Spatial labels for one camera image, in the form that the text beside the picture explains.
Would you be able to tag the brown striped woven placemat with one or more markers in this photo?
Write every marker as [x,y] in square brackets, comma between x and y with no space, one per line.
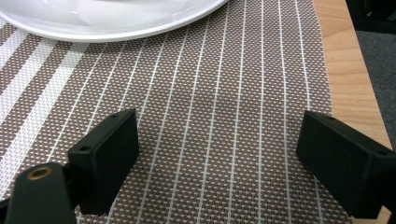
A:
[218,109]

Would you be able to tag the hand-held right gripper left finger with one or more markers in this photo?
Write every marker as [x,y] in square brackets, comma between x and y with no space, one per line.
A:
[106,165]

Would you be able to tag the white plate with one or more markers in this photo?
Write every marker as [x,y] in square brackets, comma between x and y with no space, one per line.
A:
[102,21]

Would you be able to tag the dark object beyond table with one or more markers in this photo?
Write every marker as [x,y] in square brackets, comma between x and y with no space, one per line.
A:
[370,14]

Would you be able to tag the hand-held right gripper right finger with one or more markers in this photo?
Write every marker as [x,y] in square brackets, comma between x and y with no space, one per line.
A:
[345,165]

